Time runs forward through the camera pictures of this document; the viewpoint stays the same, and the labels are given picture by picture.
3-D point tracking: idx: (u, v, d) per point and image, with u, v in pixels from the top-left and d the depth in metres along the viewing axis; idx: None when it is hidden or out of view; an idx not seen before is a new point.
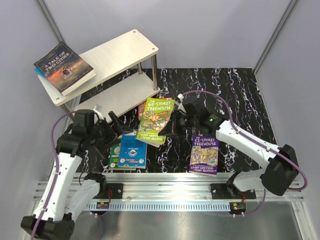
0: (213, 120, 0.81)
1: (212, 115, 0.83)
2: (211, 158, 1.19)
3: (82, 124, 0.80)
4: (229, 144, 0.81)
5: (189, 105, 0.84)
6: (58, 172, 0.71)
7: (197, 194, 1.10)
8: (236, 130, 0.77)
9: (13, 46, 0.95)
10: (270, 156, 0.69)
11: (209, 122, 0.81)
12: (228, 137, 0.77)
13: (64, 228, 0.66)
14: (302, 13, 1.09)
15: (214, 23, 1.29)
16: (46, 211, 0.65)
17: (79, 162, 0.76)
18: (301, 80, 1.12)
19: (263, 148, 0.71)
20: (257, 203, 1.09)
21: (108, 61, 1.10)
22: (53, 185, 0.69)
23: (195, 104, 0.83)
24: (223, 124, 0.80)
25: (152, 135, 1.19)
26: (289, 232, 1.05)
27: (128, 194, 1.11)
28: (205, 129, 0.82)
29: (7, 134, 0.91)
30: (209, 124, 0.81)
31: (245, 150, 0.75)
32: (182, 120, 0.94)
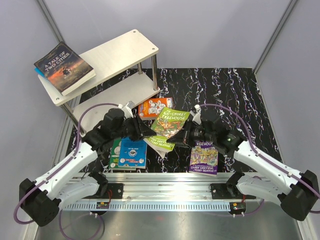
0: (231, 140, 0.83)
1: (230, 134, 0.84)
2: (211, 158, 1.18)
3: (107, 126, 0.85)
4: (246, 164, 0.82)
5: (209, 122, 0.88)
6: (74, 156, 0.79)
7: (197, 194, 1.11)
8: (256, 152, 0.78)
9: (13, 46, 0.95)
10: (292, 183, 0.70)
11: (228, 141, 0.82)
12: (247, 159, 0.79)
13: (48, 211, 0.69)
14: (302, 13, 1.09)
15: (214, 23, 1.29)
16: (46, 183, 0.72)
17: (93, 158, 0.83)
18: (301, 80, 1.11)
19: (284, 173, 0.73)
20: (257, 203, 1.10)
21: (108, 61, 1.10)
22: (63, 165, 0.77)
23: (215, 121, 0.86)
24: (241, 144, 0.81)
25: (161, 141, 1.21)
26: (289, 232, 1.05)
27: (128, 194, 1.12)
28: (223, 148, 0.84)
29: (7, 135, 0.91)
30: (227, 145, 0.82)
31: (264, 172, 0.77)
32: (196, 131, 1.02)
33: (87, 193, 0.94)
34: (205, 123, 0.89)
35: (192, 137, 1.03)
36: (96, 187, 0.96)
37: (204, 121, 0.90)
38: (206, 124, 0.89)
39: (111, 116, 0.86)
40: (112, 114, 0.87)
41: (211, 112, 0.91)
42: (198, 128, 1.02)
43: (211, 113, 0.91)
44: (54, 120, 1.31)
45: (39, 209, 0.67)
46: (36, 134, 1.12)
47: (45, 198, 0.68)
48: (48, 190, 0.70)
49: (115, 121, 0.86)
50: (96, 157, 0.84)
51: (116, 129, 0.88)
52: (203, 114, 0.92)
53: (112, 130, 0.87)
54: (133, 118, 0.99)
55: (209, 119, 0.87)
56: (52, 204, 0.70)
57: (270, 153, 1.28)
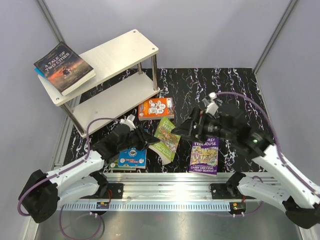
0: (257, 141, 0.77)
1: (254, 134, 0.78)
2: (211, 158, 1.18)
3: (114, 141, 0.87)
4: (268, 171, 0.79)
5: (230, 117, 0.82)
6: (85, 159, 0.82)
7: (197, 194, 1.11)
8: (283, 162, 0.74)
9: (13, 45, 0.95)
10: (315, 201, 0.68)
11: (253, 143, 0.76)
12: (271, 167, 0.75)
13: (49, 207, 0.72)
14: (302, 13, 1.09)
15: (214, 23, 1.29)
16: (57, 177, 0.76)
17: (98, 167, 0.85)
18: (301, 80, 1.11)
19: (309, 190, 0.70)
20: (257, 203, 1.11)
21: (108, 61, 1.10)
22: (74, 165, 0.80)
23: (237, 117, 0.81)
24: (267, 150, 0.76)
25: (163, 148, 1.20)
26: (289, 232, 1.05)
27: (128, 194, 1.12)
28: (245, 149, 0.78)
29: (7, 135, 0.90)
30: (252, 146, 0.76)
31: (284, 183, 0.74)
32: (210, 126, 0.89)
33: (87, 192, 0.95)
34: (225, 119, 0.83)
35: (206, 131, 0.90)
36: (96, 189, 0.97)
37: (223, 116, 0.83)
38: (225, 121, 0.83)
39: (117, 132, 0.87)
40: (119, 130, 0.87)
41: (231, 106, 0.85)
42: (213, 123, 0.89)
43: (231, 106, 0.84)
44: (54, 120, 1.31)
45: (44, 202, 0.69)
46: (36, 134, 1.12)
47: (54, 191, 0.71)
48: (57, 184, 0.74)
49: (121, 137, 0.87)
50: (100, 167, 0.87)
51: (123, 142, 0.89)
52: (221, 107, 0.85)
53: (119, 143, 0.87)
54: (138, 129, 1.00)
55: (231, 114, 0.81)
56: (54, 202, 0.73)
57: None
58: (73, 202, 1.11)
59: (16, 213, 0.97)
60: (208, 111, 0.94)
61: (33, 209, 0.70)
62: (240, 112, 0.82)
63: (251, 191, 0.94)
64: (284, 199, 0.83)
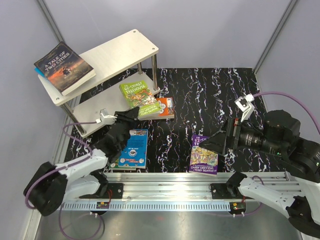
0: (319, 164, 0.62)
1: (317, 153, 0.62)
2: (211, 158, 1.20)
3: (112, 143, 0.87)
4: (303, 184, 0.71)
5: (283, 129, 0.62)
6: (91, 156, 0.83)
7: (197, 194, 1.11)
8: None
9: (13, 46, 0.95)
10: None
11: (315, 166, 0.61)
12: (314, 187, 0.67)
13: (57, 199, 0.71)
14: (302, 13, 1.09)
15: (214, 23, 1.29)
16: (65, 169, 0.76)
17: (101, 165, 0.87)
18: (302, 80, 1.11)
19: None
20: (257, 203, 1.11)
21: (108, 61, 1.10)
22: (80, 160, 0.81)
23: (293, 129, 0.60)
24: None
25: (147, 109, 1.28)
26: (289, 232, 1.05)
27: (128, 194, 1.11)
28: (300, 168, 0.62)
29: (7, 134, 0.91)
30: (312, 168, 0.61)
31: (313, 199, 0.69)
32: (249, 138, 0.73)
33: (90, 189, 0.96)
34: (274, 130, 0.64)
35: (243, 142, 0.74)
36: (97, 187, 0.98)
37: (271, 127, 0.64)
38: (272, 132, 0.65)
39: (113, 135, 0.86)
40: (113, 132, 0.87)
41: (280, 112, 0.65)
42: (253, 133, 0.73)
43: (284, 115, 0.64)
44: (54, 120, 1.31)
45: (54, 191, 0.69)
46: (36, 133, 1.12)
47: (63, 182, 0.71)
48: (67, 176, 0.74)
49: (117, 137, 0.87)
50: (103, 165, 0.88)
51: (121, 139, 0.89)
52: (267, 114, 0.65)
53: (117, 142, 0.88)
54: (119, 114, 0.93)
55: (285, 127, 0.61)
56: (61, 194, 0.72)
57: None
58: (73, 201, 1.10)
59: (16, 213, 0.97)
60: (245, 117, 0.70)
61: (40, 202, 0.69)
62: (296, 122, 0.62)
63: (252, 194, 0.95)
64: (287, 205, 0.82)
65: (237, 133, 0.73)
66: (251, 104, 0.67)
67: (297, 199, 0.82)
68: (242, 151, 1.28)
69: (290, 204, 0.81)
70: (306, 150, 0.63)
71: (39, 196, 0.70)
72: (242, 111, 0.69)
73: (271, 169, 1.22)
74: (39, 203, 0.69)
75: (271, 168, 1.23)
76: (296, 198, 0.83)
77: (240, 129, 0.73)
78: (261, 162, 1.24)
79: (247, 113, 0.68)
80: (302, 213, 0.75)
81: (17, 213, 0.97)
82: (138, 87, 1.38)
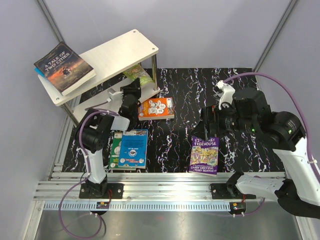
0: (291, 131, 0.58)
1: (289, 122, 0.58)
2: (211, 158, 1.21)
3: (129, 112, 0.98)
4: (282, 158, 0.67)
5: (248, 101, 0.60)
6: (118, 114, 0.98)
7: (197, 194, 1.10)
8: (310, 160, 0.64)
9: (14, 46, 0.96)
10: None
11: (288, 134, 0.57)
12: (296, 163, 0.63)
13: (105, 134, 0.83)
14: (302, 14, 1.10)
15: (214, 24, 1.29)
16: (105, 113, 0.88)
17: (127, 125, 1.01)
18: (302, 81, 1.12)
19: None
20: (257, 203, 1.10)
21: (107, 61, 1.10)
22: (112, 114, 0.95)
23: (257, 100, 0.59)
24: (299, 143, 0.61)
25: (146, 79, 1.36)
26: (289, 232, 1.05)
27: (128, 194, 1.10)
28: (273, 137, 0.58)
29: (7, 134, 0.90)
30: (285, 136, 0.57)
31: (296, 175, 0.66)
32: (227, 120, 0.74)
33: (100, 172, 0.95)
34: (241, 104, 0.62)
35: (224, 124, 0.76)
36: (104, 177, 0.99)
37: (238, 102, 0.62)
38: (241, 107, 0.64)
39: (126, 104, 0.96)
40: (128, 102, 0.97)
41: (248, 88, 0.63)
42: (230, 115, 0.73)
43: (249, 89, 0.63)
44: (54, 120, 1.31)
45: (105, 126, 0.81)
46: (36, 133, 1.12)
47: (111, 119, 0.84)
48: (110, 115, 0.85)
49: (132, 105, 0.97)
50: (126, 127, 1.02)
51: (134, 107, 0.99)
52: (235, 92, 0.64)
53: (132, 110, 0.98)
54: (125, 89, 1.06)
55: (248, 97, 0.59)
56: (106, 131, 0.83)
57: (270, 153, 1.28)
58: (74, 202, 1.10)
59: (17, 213, 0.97)
60: (222, 101, 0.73)
61: (91, 140, 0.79)
62: (260, 93, 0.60)
63: (250, 189, 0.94)
64: (276, 188, 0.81)
65: (215, 118, 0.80)
66: (225, 89, 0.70)
67: (285, 182, 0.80)
68: (242, 151, 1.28)
69: (279, 187, 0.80)
70: (279, 119, 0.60)
71: (90, 134, 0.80)
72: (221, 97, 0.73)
73: (271, 169, 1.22)
74: (91, 140, 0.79)
75: (271, 168, 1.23)
76: (285, 181, 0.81)
77: (217, 114, 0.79)
78: (261, 162, 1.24)
79: (223, 98, 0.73)
80: (288, 192, 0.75)
81: (17, 212, 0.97)
82: None
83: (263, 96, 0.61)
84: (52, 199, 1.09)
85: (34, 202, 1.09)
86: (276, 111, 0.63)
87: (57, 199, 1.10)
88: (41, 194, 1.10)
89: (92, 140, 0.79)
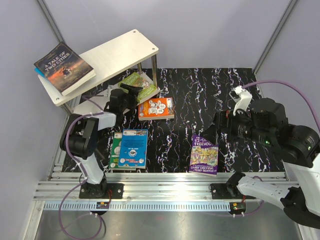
0: (310, 148, 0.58)
1: (309, 139, 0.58)
2: (211, 158, 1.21)
3: (116, 104, 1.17)
4: (295, 168, 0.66)
5: (267, 114, 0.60)
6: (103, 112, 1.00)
7: (197, 194, 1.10)
8: None
9: (13, 45, 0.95)
10: None
11: (307, 150, 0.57)
12: (311, 175, 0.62)
13: (93, 138, 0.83)
14: (302, 14, 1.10)
15: (214, 24, 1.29)
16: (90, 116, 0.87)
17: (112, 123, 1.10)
18: (301, 80, 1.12)
19: None
20: (257, 203, 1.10)
21: (107, 61, 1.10)
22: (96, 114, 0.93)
23: (276, 113, 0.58)
24: (316, 159, 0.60)
25: (146, 92, 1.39)
26: (289, 232, 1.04)
27: (128, 194, 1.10)
28: (291, 152, 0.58)
29: (7, 133, 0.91)
30: (304, 152, 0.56)
31: (307, 186, 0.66)
32: (240, 127, 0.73)
33: (94, 176, 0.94)
34: (259, 116, 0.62)
35: (236, 131, 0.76)
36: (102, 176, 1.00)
37: (256, 113, 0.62)
38: (258, 119, 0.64)
39: (114, 96, 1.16)
40: (115, 94, 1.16)
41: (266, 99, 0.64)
42: (244, 123, 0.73)
43: (268, 101, 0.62)
44: (54, 120, 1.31)
45: (91, 130, 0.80)
46: (36, 133, 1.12)
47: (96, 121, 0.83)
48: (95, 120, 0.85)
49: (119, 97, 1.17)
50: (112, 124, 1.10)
51: (121, 100, 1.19)
52: (253, 102, 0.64)
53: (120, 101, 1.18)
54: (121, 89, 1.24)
55: (268, 111, 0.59)
56: (94, 135, 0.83)
57: (270, 153, 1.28)
58: (73, 202, 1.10)
59: (16, 213, 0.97)
60: (238, 108, 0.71)
61: (79, 146, 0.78)
62: (280, 106, 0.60)
63: (250, 190, 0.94)
64: (282, 196, 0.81)
65: (229, 123, 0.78)
66: (242, 95, 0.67)
67: (291, 190, 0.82)
68: (242, 151, 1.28)
69: (284, 195, 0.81)
70: (298, 134, 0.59)
71: (78, 141, 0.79)
72: (237, 103, 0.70)
73: (271, 169, 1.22)
74: (80, 148, 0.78)
75: (271, 168, 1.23)
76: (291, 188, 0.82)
77: (231, 120, 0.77)
78: (261, 162, 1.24)
79: (239, 103, 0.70)
80: (295, 201, 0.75)
81: (17, 212, 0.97)
82: (132, 78, 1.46)
83: (282, 109, 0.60)
84: (52, 199, 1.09)
85: (34, 202, 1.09)
86: (294, 124, 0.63)
87: (57, 199, 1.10)
88: (41, 194, 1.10)
89: (81, 146, 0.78)
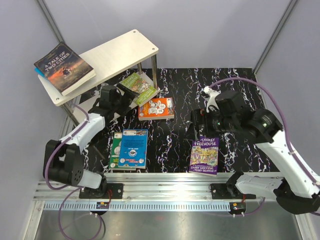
0: (267, 125, 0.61)
1: (264, 117, 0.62)
2: (211, 158, 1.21)
3: (107, 99, 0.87)
4: (268, 155, 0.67)
5: (227, 101, 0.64)
6: (88, 121, 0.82)
7: (197, 194, 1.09)
8: (291, 150, 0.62)
9: (13, 46, 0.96)
10: (314, 192, 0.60)
11: (264, 128, 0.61)
12: (278, 155, 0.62)
13: (77, 165, 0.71)
14: (302, 15, 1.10)
15: (214, 24, 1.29)
16: (72, 138, 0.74)
17: (101, 126, 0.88)
18: (301, 80, 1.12)
19: (310, 179, 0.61)
20: (257, 203, 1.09)
21: (107, 61, 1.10)
22: (80, 127, 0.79)
23: (234, 100, 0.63)
24: (276, 135, 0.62)
25: (146, 94, 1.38)
26: (289, 232, 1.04)
27: (128, 194, 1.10)
28: (251, 132, 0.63)
29: (7, 134, 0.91)
30: (261, 129, 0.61)
31: (282, 168, 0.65)
32: (214, 121, 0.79)
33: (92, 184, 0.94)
34: (221, 105, 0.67)
35: (212, 126, 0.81)
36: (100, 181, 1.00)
37: (219, 103, 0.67)
38: (221, 108, 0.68)
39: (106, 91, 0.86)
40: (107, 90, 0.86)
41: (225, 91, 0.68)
42: (216, 117, 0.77)
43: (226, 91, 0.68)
44: (54, 120, 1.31)
45: (73, 161, 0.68)
46: (36, 133, 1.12)
47: (77, 148, 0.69)
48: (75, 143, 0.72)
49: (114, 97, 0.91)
50: (102, 126, 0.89)
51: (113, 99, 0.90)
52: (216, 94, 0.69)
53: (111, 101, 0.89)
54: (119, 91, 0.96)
55: (226, 97, 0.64)
56: (78, 161, 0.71)
57: None
58: (73, 202, 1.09)
59: (16, 213, 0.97)
60: (209, 105, 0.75)
61: (65, 176, 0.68)
62: (237, 93, 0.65)
63: (248, 187, 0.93)
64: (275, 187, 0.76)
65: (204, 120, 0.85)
66: (211, 94, 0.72)
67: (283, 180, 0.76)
68: (242, 151, 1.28)
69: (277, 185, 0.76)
70: (255, 115, 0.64)
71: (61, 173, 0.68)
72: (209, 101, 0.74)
73: (271, 169, 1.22)
74: (65, 180, 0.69)
75: (271, 168, 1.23)
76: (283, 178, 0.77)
77: (205, 116, 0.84)
78: (261, 162, 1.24)
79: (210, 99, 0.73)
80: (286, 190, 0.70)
81: (17, 212, 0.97)
82: (132, 79, 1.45)
83: (241, 96, 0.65)
84: (52, 199, 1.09)
85: (34, 202, 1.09)
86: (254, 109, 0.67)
87: (57, 199, 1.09)
88: (41, 194, 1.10)
89: (67, 179, 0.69)
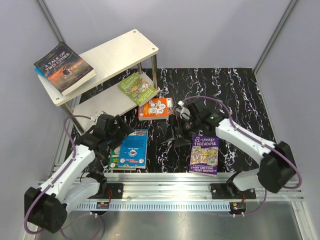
0: (215, 118, 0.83)
1: (213, 113, 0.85)
2: (211, 158, 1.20)
3: (102, 127, 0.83)
4: (226, 140, 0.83)
5: (191, 105, 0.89)
6: (73, 158, 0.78)
7: (197, 194, 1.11)
8: (234, 126, 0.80)
9: (13, 46, 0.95)
10: (264, 151, 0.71)
11: (212, 120, 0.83)
12: (227, 134, 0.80)
13: (57, 215, 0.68)
14: (302, 14, 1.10)
15: (214, 24, 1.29)
16: (52, 186, 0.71)
17: (91, 158, 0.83)
18: (301, 80, 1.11)
19: (258, 143, 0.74)
20: (257, 203, 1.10)
21: (107, 61, 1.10)
22: (64, 169, 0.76)
23: (196, 104, 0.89)
24: (222, 122, 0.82)
25: (146, 94, 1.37)
26: (289, 232, 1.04)
27: (128, 194, 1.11)
28: (206, 125, 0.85)
29: (7, 134, 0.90)
30: (211, 122, 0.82)
31: (239, 146, 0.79)
32: (187, 125, 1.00)
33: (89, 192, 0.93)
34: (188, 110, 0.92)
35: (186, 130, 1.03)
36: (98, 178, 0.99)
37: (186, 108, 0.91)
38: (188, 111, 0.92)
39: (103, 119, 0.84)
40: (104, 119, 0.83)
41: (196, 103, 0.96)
42: (187, 122, 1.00)
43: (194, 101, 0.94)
44: (54, 120, 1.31)
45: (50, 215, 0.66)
46: (36, 133, 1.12)
47: (54, 201, 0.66)
48: (55, 194, 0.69)
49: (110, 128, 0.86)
50: (93, 157, 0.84)
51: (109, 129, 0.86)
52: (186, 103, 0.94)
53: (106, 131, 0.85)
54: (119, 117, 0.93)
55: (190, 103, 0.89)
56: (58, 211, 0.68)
57: None
58: None
59: (16, 214, 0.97)
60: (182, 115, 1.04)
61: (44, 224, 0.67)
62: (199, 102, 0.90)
63: (242, 181, 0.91)
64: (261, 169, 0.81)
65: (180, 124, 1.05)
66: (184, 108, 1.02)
67: None
68: (242, 151, 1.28)
69: None
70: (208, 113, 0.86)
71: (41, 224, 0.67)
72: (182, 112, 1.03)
73: None
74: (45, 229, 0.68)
75: None
76: None
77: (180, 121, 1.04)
78: None
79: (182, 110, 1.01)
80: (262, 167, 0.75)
81: (16, 213, 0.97)
82: (132, 79, 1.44)
83: (202, 103, 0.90)
84: None
85: None
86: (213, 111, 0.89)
87: None
88: None
89: (47, 229, 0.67)
